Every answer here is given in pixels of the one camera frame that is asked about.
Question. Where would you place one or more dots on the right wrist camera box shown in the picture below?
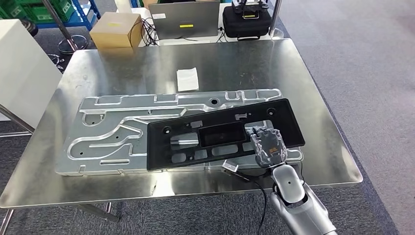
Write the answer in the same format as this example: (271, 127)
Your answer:
(230, 166)

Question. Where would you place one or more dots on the white cabinet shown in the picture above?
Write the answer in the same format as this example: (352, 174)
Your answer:
(26, 71)

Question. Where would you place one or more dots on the machined aluminium fixture plate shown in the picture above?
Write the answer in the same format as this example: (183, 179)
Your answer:
(107, 152)

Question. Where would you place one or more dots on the black plastic plate frame part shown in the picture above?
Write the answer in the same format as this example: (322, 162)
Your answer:
(162, 155)

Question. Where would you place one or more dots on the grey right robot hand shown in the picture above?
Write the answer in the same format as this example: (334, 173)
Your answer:
(269, 147)

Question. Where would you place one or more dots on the stainless steel workbench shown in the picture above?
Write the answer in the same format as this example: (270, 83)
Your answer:
(227, 58)

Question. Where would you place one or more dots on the brown cardboard box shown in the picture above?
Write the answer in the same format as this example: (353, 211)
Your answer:
(113, 32)

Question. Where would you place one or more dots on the chrome stanchion with round base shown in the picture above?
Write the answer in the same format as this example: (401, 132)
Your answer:
(275, 16)
(73, 43)

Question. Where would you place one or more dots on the white folded paper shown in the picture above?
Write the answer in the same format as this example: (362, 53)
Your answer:
(187, 79)

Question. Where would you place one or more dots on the grey case yellow label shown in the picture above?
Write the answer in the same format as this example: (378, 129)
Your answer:
(184, 16)

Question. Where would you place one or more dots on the blue metal cart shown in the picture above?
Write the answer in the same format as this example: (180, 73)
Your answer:
(84, 13)

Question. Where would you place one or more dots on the green plastic crate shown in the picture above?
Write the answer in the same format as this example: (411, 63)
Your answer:
(39, 13)

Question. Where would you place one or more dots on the black carrying case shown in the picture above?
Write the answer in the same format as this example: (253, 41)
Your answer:
(246, 24)

